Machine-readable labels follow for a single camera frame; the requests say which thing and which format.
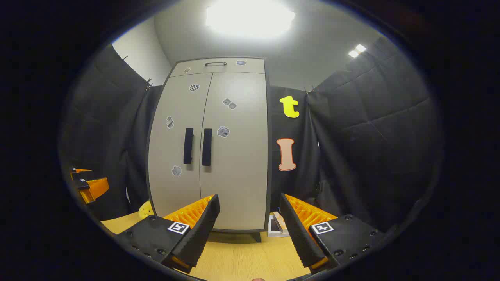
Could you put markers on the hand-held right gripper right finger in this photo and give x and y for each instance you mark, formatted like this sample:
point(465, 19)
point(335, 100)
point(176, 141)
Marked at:
point(299, 234)

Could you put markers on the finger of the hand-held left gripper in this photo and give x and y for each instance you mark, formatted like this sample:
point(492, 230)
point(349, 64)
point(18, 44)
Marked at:
point(84, 175)
point(97, 187)

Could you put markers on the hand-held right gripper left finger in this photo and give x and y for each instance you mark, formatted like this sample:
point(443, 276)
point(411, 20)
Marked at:
point(203, 230)

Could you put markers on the grey shoe cabinet door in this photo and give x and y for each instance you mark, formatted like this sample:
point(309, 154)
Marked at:
point(164, 148)
point(242, 175)

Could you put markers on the grey double-door shoe cabinet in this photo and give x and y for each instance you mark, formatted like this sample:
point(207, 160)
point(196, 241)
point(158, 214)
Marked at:
point(250, 67)

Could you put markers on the beige book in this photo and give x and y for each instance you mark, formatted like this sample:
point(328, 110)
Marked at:
point(279, 220)

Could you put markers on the white book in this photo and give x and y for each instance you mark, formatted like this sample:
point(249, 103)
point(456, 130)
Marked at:
point(272, 228)

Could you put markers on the yellow pineapple plush toy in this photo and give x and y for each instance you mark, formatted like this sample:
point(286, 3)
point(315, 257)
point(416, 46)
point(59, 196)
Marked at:
point(145, 210)

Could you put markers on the black backdrop cloth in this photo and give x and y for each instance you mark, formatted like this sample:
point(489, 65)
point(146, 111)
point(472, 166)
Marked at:
point(371, 136)

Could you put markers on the small ceiling light panel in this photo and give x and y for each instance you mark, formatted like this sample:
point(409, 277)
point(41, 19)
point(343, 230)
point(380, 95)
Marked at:
point(357, 50)

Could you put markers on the large ceiling light panel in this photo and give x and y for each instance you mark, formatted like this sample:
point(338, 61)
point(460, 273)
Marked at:
point(250, 19)

